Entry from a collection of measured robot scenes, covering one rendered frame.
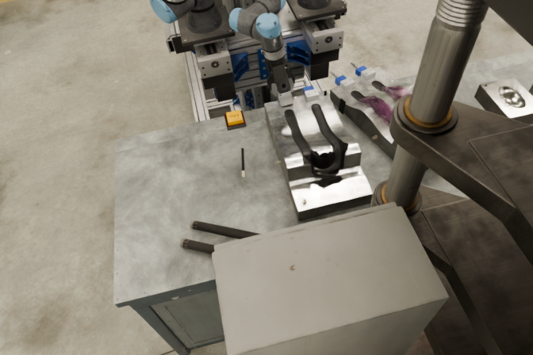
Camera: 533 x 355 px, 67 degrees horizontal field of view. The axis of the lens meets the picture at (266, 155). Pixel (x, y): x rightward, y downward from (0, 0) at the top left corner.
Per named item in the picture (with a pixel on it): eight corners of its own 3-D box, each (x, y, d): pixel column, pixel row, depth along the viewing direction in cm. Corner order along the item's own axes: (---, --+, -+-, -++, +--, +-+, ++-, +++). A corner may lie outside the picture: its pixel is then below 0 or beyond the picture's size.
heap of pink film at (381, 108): (354, 101, 163) (356, 86, 157) (389, 84, 168) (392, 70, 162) (398, 142, 149) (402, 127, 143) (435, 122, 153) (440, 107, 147)
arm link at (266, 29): (262, 7, 131) (284, 15, 127) (268, 32, 140) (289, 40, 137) (248, 23, 128) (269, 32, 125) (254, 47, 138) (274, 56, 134)
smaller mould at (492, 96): (473, 97, 168) (479, 84, 163) (507, 89, 170) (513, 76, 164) (502, 131, 156) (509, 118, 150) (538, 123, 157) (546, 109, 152)
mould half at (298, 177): (265, 119, 169) (262, 95, 158) (325, 105, 171) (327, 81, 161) (298, 220, 138) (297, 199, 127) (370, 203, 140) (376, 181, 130)
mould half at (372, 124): (329, 99, 174) (331, 79, 165) (377, 76, 181) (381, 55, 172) (412, 178, 145) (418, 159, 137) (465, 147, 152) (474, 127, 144)
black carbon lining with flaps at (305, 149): (282, 114, 160) (281, 97, 153) (321, 105, 162) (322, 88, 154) (308, 184, 139) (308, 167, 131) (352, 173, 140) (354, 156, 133)
